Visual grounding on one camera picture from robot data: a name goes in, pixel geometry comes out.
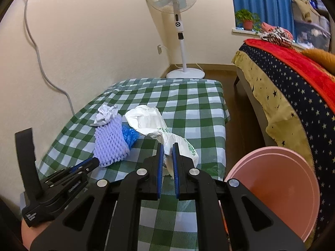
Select grey wall cable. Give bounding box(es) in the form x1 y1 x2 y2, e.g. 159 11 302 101
23 0 76 115

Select beige garment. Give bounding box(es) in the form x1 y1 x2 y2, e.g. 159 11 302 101
291 0 314 23

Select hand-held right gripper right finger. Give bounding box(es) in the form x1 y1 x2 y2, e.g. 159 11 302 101
172 142 306 251

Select white windowsill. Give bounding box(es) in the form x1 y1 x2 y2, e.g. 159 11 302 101
232 27 265 34

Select black-white striped cloth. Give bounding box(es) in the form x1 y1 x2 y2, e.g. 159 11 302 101
260 27 292 48

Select clear storage boxes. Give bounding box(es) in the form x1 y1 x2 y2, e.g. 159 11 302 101
293 16 331 51

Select green checkered tablecloth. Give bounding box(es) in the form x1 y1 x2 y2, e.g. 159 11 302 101
19 77 231 251

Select potted green plant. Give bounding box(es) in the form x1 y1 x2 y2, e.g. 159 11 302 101
235 9 261 31

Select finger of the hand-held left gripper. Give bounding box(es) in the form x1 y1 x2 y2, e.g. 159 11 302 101
59 168 92 189
40 158 100 185

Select orange pillow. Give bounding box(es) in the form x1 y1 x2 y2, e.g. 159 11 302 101
301 48 335 70

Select purple foam fruit net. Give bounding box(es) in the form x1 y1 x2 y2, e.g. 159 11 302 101
94 115 131 167

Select red fleece blanket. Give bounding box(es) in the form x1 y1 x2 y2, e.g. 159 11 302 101
245 39 335 105

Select white standing fan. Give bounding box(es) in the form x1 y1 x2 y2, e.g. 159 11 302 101
145 0 205 79

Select white green-print plastic bag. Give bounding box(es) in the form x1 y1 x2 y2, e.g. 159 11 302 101
125 105 199 179

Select pink plastic bucket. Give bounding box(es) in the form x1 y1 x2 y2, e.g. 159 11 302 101
224 147 320 243

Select pink orange cloth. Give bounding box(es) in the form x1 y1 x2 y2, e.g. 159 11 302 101
260 22 294 41

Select grey-white crumpled paper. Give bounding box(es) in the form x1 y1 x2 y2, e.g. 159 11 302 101
90 105 118 127

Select person's left forearm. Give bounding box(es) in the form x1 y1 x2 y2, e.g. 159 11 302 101
21 218 49 246

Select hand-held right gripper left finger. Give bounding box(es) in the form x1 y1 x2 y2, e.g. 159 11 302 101
30 143 165 251

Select blue plastic bag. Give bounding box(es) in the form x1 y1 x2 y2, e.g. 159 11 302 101
122 125 139 147

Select bed with star blanket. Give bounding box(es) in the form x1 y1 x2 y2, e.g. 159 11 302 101
232 42 335 243

